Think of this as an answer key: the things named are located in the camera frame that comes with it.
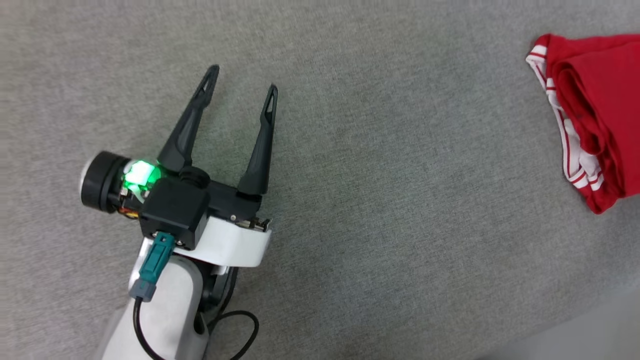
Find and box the red and white garment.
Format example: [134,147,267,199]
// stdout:
[525,33,640,215]

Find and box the teal left camera connector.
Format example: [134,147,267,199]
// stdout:
[128,233,177,303]

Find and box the grey fabric sofa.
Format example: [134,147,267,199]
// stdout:
[0,0,640,360]

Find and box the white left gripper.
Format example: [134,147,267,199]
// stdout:
[80,64,279,269]

